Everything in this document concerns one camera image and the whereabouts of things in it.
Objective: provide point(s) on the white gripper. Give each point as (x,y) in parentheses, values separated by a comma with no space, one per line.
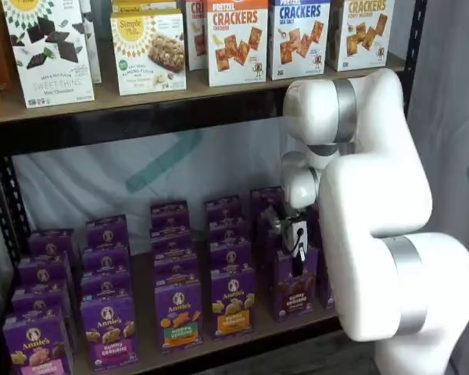
(299,234)

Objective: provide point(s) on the purple Annie's box brown label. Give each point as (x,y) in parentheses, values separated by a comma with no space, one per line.
(297,301)
(266,199)

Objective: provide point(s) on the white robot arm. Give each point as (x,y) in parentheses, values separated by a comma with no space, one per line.
(375,195)

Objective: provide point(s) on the purple Annie's box orange label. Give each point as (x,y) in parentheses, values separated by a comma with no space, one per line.
(233,304)
(223,209)
(226,232)
(230,256)

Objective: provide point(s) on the purple Annie's box green label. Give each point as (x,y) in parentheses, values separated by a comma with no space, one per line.
(169,215)
(178,312)
(171,238)
(176,259)

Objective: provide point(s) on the purple Annie's box pink label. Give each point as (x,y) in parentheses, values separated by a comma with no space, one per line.
(39,298)
(107,332)
(51,246)
(107,234)
(43,273)
(105,285)
(105,261)
(35,343)

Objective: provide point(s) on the blue pretzel crackers box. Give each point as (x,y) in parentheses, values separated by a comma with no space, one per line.
(297,47)

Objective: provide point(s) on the orange pretzel crackers box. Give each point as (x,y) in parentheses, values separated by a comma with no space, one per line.
(195,39)
(238,51)

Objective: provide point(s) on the yellow pretzel crackers box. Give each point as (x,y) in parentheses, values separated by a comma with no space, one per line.
(359,43)

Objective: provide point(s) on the Simple Mills bars box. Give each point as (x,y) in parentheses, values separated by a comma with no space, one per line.
(140,6)
(148,58)

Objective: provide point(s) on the white patterned snack box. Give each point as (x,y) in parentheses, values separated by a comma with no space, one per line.
(94,47)

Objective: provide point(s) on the Sweet Thins mint chocolate box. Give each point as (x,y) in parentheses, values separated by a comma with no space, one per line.
(51,78)

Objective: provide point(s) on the pale backdrop sheet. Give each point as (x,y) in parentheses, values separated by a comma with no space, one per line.
(101,176)

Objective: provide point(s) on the pale fabric curtain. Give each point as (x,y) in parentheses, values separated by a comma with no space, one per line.
(453,97)

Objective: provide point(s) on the black metal shelf rack frame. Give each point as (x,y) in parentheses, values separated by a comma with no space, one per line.
(140,125)

